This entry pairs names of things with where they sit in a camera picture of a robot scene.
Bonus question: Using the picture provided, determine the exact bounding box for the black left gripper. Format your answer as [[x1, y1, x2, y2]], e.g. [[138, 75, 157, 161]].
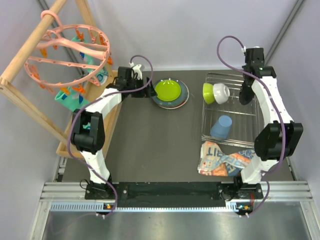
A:
[[126, 76, 157, 98]]

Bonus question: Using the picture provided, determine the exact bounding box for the lime green plate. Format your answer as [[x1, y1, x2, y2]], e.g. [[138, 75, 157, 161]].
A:
[[155, 79, 182, 102]]

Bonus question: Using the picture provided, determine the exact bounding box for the red teal floral plate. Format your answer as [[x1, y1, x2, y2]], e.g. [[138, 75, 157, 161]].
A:
[[157, 94, 190, 110]]

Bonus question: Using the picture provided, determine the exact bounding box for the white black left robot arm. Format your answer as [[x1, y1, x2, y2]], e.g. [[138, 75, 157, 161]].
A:
[[70, 63, 156, 199]]

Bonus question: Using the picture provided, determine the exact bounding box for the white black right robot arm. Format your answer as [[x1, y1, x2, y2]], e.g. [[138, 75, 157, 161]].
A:
[[233, 47, 304, 198]]

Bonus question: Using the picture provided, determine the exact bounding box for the printed dish towel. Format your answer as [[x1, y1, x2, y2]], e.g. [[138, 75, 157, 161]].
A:
[[197, 141, 255, 177]]

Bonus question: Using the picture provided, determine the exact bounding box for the teal patterned sock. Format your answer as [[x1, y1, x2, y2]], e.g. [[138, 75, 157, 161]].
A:
[[79, 52, 109, 86], [54, 87, 89, 112]]

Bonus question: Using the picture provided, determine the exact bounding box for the white bowl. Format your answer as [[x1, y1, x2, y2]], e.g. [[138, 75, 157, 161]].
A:
[[213, 83, 230, 105]]

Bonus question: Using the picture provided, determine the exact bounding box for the lime green bowl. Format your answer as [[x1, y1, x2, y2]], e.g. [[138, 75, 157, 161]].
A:
[[202, 83, 215, 105]]

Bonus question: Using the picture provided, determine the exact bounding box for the pink round clip hanger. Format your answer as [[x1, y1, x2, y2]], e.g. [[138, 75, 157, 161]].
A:
[[24, 10, 111, 95]]

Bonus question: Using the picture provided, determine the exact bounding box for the light blue cup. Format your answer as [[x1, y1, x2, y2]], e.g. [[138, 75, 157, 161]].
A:
[[210, 115, 233, 139]]

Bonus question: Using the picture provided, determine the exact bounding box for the wooden tray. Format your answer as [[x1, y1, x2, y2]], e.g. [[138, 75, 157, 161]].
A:
[[56, 70, 122, 158]]

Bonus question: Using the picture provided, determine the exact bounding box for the wooden drying stand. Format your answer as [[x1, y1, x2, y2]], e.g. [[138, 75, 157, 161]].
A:
[[0, 0, 114, 149]]

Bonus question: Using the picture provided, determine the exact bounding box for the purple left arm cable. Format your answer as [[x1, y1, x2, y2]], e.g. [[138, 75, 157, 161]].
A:
[[66, 54, 154, 218]]

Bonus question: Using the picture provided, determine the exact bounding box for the wire dish rack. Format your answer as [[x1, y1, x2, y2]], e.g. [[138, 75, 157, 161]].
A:
[[201, 72, 264, 149]]

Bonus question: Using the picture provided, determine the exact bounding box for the aluminium frame rail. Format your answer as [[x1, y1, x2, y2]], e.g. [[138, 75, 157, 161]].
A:
[[30, 181, 320, 240]]

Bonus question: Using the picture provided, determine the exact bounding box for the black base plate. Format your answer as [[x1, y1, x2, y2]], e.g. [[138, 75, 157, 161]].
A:
[[84, 181, 263, 208]]

